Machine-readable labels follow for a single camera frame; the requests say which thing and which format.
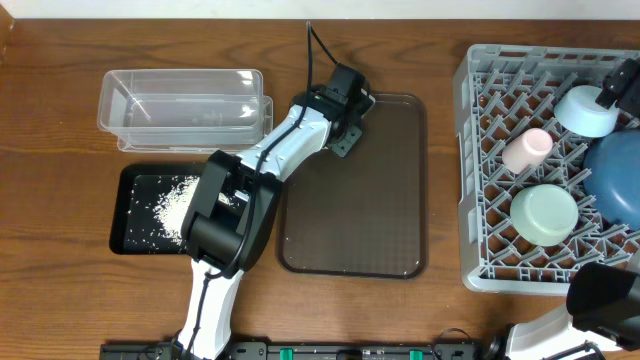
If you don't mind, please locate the brown serving tray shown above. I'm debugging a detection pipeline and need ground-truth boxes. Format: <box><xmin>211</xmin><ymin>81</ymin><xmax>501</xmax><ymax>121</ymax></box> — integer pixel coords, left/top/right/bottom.
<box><xmin>276</xmin><ymin>94</ymin><xmax>428</xmax><ymax>280</ymax></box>

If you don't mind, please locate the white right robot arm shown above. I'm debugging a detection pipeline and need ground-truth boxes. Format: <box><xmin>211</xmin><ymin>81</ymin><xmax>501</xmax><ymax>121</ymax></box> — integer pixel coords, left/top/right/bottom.
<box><xmin>494</xmin><ymin>59</ymin><xmax>639</xmax><ymax>359</ymax></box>

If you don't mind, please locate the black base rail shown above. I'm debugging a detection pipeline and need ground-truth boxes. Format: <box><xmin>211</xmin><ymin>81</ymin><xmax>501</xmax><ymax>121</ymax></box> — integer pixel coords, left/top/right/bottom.
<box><xmin>99</xmin><ymin>342</ymin><xmax>478</xmax><ymax>360</ymax></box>

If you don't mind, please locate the dark blue plate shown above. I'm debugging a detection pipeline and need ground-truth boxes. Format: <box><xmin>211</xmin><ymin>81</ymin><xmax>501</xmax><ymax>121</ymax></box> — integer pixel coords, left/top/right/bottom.
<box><xmin>584</xmin><ymin>130</ymin><xmax>639</xmax><ymax>230</ymax></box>

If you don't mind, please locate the black plastic tray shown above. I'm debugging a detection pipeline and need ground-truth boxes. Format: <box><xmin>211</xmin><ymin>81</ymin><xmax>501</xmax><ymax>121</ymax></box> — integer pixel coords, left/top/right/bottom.
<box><xmin>109</xmin><ymin>162</ymin><xmax>203</xmax><ymax>255</ymax></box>

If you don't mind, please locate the grey dishwasher rack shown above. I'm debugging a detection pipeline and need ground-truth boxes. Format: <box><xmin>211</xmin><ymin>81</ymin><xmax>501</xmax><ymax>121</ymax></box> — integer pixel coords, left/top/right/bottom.
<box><xmin>453</xmin><ymin>44</ymin><xmax>639</xmax><ymax>296</ymax></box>

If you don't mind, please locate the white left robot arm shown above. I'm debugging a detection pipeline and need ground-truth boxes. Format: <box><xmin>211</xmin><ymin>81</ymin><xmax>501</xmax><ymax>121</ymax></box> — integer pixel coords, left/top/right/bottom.
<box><xmin>171</xmin><ymin>85</ymin><xmax>376</xmax><ymax>359</ymax></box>

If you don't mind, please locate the clear plastic bin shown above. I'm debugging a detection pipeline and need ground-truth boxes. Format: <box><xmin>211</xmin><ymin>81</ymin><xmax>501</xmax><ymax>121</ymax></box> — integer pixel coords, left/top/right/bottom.
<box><xmin>97</xmin><ymin>69</ymin><xmax>267</xmax><ymax>150</ymax></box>

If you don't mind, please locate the white rice pile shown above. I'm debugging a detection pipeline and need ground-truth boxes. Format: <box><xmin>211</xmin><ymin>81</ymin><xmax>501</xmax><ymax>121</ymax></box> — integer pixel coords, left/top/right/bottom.
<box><xmin>127</xmin><ymin>174</ymin><xmax>236</xmax><ymax>249</ymax></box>

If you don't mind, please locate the mint green bowl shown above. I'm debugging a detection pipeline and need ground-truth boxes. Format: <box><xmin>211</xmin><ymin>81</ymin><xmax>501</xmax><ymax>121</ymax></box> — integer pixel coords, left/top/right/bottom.
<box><xmin>510</xmin><ymin>184</ymin><xmax>579</xmax><ymax>247</ymax></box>

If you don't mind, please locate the pink cup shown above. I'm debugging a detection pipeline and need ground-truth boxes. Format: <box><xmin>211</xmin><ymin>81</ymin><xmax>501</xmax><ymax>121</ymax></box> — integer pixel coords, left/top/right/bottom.
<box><xmin>501</xmin><ymin>128</ymin><xmax>553</xmax><ymax>174</ymax></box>

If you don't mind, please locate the light blue bowl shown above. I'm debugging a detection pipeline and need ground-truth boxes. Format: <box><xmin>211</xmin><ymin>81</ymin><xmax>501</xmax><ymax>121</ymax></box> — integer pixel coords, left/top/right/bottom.
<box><xmin>554</xmin><ymin>85</ymin><xmax>619</xmax><ymax>138</ymax></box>

